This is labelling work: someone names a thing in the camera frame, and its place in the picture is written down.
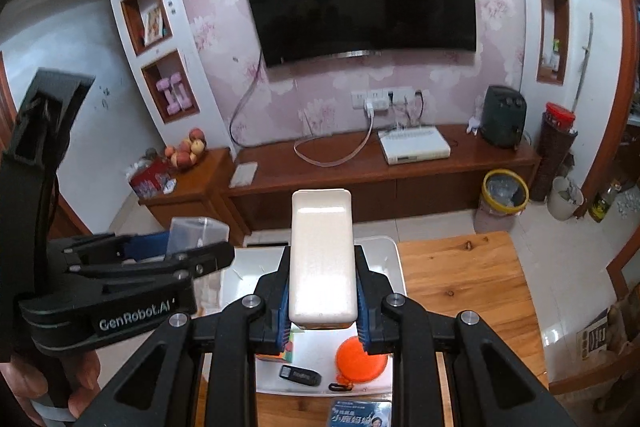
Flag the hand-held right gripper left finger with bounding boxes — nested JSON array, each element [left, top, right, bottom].
[[75, 244, 293, 427]]

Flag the white wall outlet strip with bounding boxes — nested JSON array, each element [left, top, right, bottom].
[[350, 87, 416, 110]]

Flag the white plastic tray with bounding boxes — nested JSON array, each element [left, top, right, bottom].
[[192, 234, 407, 395]]

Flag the clear plastic box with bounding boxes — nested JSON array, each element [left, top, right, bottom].
[[166, 217, 230, 258]]

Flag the framed photo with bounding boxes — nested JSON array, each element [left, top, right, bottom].
[[142, 4, 165, 45]]

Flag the black charger plug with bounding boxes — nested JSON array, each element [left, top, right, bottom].
[[279, 364, 322, 388]]

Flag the white set-top box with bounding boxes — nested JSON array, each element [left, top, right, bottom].
[[377, 127, 452, 166]]

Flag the dark green air fryer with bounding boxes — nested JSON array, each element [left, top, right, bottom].
[[480, 85, 528, 150]]

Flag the cooking oil bottle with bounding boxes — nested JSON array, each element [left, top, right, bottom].
[[587, 179, 622, 223]]

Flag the dark wicker bin red lid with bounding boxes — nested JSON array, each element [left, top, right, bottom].
[[530, 102, 578, 202]]

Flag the pink dumbbell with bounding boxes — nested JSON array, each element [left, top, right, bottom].
[[156, 79, 179, 115], [170, 74, 195, 110]]

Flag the long wooden television cabinet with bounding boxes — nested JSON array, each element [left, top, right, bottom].
[[220, 123, 542, 238]]

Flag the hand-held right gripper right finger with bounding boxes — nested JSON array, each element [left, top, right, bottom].
[[352, 244, 581, 427]]

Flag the grey flat pad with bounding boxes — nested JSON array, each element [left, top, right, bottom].
[[229, 162, 258, 188]]

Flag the person's left hand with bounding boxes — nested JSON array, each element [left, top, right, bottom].
[[0, 349, 101, 427]]

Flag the bowl of peaches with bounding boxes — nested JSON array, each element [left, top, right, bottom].
[[165, 128, 207, 170]]

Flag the black television cable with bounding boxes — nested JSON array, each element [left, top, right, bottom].
[[229, 49, 263, 148]]

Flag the blue label plastic box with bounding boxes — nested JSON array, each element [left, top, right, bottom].
[[327, 398, 393, 427]]

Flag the white cable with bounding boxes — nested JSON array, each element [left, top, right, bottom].
[[294, 112, 375, 166]]

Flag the yellow rim trash bin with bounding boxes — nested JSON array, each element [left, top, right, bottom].
[[475, 168, 531, 233]]

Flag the white wall niche shelf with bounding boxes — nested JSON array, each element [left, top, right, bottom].
[[102, 0, 237, 152], [510, 0, 574, 132]]

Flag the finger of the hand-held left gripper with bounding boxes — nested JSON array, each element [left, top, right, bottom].
[[47, 231, 173, 270], [62, 241, 236, 293]]

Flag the printed cardboard box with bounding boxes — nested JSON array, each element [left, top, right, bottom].
[[576, 307, 613, 363]]

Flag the red printed box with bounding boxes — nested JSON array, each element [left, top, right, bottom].
[[128, 157, 176, 200]]

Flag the sheathed sword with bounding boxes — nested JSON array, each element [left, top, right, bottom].
[[571, 12, 594, 115]]

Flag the black plug cables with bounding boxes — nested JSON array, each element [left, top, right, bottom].
[[394, 91, 427, 134]]

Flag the white power bank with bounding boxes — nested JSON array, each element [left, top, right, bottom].
[[289, 189, 359, 329]]

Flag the orange tape measure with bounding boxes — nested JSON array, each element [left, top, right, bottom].
[[328, 336, 390, 393]]

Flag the colourful puzzle cube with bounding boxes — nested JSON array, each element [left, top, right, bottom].
[[256, 326, 296, 363]]

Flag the white bucket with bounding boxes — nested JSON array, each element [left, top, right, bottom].
[[546, 176, 585, 222]]

